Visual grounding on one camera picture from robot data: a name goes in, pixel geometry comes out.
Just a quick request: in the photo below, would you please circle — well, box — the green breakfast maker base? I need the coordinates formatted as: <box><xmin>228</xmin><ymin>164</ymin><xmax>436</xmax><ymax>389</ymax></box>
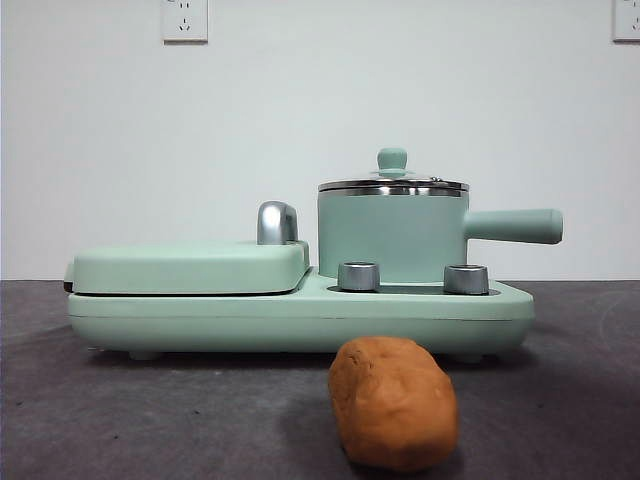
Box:
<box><xmin>67</xmin><ymin>264</ymin><xmax>535</xmax><ymax>362</ymax></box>

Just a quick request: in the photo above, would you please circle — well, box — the green pot with side handle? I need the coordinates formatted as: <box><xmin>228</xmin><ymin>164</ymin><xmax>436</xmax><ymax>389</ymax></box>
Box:
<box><xmin>317</xmin><ymin>180</ymin><xmax>565</xmax><ymax>281</ymax></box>

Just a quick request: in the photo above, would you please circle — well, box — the green hinged griddle cover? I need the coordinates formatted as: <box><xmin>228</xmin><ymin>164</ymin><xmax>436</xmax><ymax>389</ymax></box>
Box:
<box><xmin>64</xmin><ymin>238</ymin><xmax>312</xmax><ymax>297</ymax></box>

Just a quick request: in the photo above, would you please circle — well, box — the white wall socket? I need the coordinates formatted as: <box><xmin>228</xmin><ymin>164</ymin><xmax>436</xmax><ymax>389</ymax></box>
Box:
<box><xmin>161</xmin><ymin>0</ymin><xmax>209</xmax><ymax>45</ymax></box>
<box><xmin>611</xmin><ymin>0</ymin><xmax>640</xmax><ymax>43</ymax></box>

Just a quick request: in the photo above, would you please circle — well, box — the silver control knob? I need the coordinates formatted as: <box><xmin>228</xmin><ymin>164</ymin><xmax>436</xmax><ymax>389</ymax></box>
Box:
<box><xmin>442</xmin><ymin>263</ymin><xmax>490</xmax><ymax>295</ymax></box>
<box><xmin>337</xmin><ymin>260</ymin><xmax>381</xmax><ymax>292</ymax></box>

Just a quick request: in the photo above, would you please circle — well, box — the brown potato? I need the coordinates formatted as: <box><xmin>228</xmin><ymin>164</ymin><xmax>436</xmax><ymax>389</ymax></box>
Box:
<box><xmin>327</xmin><ymin>335</ymin><xmax>460</xmax><ymax>474</ymax></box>

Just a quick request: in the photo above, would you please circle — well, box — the glass lid with green knob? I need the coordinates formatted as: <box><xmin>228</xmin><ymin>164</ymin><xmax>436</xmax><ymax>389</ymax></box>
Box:
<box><xmin>317</xmin><ymin>146</ymin><xmax>470</xmax><ymax>195</ymax></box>

